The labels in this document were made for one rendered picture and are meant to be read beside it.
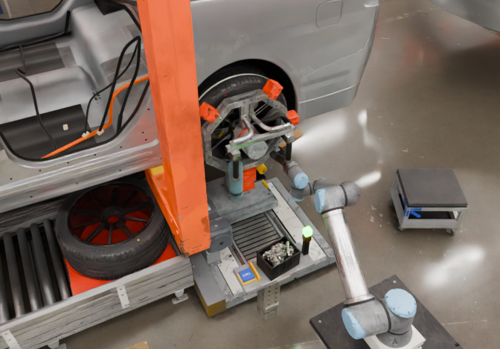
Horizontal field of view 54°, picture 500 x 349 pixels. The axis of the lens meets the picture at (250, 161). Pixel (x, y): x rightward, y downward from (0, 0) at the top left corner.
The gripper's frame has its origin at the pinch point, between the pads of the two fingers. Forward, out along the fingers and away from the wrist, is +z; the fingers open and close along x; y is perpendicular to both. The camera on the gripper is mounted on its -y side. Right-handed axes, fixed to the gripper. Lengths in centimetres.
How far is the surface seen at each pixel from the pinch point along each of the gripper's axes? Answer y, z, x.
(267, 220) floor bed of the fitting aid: 36, -11, -46
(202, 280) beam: -13, -41, -85
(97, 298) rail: -72, -41, -111
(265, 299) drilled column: -3, -76, -59
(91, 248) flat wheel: -78, -20, -97
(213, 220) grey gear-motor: -20, -22, -53
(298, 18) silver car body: -49, 2, 71
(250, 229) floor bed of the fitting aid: 25, -13, -56
